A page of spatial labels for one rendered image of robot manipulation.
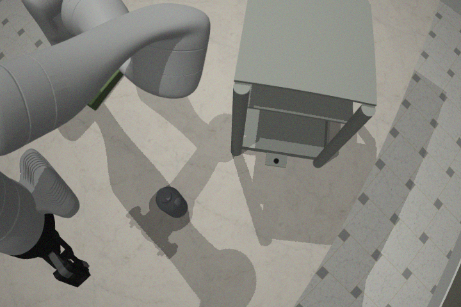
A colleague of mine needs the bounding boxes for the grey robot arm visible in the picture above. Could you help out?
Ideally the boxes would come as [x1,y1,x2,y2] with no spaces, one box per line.
[0,0,211,255]

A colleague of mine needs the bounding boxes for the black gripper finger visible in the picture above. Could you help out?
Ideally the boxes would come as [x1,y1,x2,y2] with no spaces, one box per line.
[46,230,91,287]

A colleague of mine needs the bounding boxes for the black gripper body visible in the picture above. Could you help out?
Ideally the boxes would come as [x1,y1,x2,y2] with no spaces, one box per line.
[11,214,61,262]

